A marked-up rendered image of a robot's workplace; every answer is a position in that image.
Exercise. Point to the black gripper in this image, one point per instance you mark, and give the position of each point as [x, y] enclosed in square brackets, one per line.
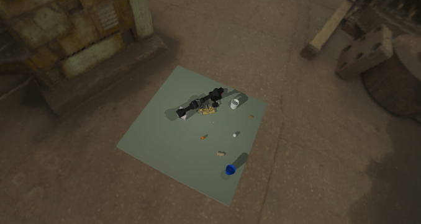
[215, 104]

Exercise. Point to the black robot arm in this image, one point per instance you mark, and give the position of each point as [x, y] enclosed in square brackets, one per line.
[194, 105]

